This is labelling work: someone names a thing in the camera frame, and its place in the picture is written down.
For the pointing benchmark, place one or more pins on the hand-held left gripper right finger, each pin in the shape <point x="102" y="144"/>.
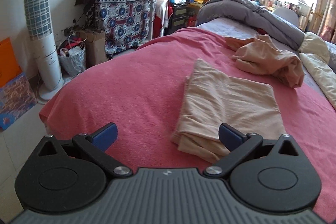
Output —
<point x="231" y="137"/>

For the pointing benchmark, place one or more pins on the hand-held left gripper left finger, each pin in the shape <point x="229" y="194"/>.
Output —
<point x="106" y="136"/>

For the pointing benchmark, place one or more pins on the beige long sleeve shirt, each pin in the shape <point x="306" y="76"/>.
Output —
<point x="223" y="98"/>

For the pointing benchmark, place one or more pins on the pink blanket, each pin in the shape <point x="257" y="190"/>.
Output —
<point x="118" y="82"/>

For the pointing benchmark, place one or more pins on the white woven basket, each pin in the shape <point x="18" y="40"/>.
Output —
<point x="73" y="62"/>

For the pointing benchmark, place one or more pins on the crumpled beige garment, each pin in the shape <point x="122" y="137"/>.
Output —
<point x="265" y="58"/>

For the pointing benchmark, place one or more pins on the brown cardboard box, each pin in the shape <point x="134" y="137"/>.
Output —
<point x="95" y="48"/>

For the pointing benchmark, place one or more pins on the blue printed box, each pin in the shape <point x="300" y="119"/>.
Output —
<point x="15" y="100"/>

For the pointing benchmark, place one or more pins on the lavender bed sheet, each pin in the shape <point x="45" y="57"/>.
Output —
<point x="218" y="27"/>

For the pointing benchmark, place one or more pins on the cabinet under patterned cloth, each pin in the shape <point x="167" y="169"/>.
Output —
<point x="123" y="22"/>

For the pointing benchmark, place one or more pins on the orange box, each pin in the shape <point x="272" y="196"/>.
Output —
<point x="9" y="61"/>

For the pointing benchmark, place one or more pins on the red and white cloth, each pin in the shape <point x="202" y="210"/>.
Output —
<point x="158" y="24"/>

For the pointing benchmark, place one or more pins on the cream pillow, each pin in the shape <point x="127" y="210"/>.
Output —
<point x="315" y="47"/>

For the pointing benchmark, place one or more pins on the black box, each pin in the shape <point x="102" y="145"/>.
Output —
<point x="181" y="19"/>

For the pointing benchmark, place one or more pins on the grey quilt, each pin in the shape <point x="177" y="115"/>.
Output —
<point x="236" y="6"/>

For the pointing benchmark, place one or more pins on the white chair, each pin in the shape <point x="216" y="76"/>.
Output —
<point x="286" y="15"/>

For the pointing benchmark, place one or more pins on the tower fan with plaid cover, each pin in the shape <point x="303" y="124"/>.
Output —
<point x="39" y="16"/>

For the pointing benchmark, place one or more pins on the wooden easel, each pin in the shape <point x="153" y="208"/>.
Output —
<point x="312" y="14"/>

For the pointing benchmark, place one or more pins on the floral curtain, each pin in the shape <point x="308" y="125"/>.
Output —
<point x="329" y="22"/>

